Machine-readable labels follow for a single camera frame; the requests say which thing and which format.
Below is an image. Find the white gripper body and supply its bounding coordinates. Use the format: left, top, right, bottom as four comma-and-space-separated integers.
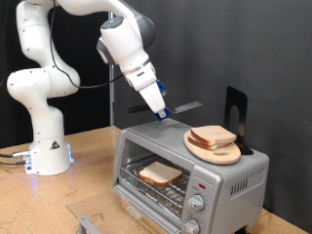
125, 62, 168, 115

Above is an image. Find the metal spatula with blue block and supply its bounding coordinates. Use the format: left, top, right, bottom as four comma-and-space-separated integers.
127, 100, 204, 122

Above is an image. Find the silver oven knob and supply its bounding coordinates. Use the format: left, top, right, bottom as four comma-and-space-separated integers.
187, 193, 207, 213
181, 217, 201, 234

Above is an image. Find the glass oven door with handle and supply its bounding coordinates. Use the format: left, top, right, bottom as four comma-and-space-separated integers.
66, 184, 174, 234

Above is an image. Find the silver toaster oven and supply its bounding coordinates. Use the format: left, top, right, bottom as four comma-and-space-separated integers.
111, 117, 270, 234

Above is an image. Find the round wooden board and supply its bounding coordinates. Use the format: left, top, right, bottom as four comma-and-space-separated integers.
183, 130, 242, 165

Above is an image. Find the black metal bookend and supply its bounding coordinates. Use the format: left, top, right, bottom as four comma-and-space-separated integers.
224, 86, 254, 156

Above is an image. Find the grey fabric backdrop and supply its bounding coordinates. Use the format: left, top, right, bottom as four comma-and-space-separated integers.
115, 0, 312, 233

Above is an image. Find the black fabric backdrop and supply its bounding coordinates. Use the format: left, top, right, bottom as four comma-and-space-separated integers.
0, 0, 113, 149

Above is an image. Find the white wrist camera blue mount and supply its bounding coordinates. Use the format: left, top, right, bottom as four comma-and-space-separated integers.
155, 79, 168, 97

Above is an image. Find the black camera cable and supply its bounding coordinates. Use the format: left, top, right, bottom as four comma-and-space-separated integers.
48, 0, 126, 90

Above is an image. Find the wire oven rack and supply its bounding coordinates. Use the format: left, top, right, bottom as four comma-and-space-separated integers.
120, 154, 191, 217

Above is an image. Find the robot base cable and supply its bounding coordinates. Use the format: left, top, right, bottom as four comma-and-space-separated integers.
0, 159, 27, 166
0, 149, 32, 159

